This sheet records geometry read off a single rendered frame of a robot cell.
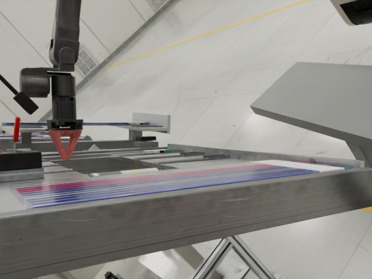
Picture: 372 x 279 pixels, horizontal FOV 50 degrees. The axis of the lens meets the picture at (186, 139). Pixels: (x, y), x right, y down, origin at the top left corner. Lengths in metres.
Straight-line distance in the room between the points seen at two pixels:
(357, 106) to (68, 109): 0.71
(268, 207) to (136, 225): 0.19
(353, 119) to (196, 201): 0.66
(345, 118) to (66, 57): 0.69
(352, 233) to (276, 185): 1.10
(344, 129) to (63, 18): 0.72
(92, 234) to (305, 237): 1.36
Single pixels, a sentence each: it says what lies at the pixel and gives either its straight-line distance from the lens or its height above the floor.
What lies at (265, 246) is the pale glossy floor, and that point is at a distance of 1.78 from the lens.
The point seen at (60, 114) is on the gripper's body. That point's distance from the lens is 0.99.
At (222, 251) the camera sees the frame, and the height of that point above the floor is 0.30.
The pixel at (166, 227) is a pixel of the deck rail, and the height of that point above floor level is 0.95.
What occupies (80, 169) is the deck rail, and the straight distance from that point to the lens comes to 1.11.
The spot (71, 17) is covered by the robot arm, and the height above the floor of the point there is 1.18.
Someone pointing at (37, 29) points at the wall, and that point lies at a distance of 8.84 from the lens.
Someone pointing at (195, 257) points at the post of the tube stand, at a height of 0.19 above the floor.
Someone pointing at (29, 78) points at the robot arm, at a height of 1.14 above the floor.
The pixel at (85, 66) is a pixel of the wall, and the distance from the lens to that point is 8.94.
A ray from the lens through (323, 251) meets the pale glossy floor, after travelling 1.63.
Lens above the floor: 1.18
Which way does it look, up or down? 23 degrees down
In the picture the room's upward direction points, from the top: 40 degrees counter-clockwise
